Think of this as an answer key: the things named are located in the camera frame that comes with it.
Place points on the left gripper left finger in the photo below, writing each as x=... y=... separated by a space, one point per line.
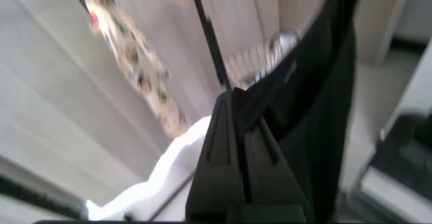
x=216 y=176

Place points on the black clothes rack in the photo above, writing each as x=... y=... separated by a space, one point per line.
x=211 y=38

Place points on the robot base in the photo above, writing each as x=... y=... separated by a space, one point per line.
x=405 y=156

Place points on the cream printed garment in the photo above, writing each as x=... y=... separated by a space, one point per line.
x=135 y=53

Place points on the white laundry basket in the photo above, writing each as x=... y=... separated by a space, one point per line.
x=249 y=62

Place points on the white curtain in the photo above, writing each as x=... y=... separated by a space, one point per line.
x=50 y=82

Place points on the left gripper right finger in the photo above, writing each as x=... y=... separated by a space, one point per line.
x=270 y=183

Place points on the black garment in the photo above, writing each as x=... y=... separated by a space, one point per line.
x=320 y=99

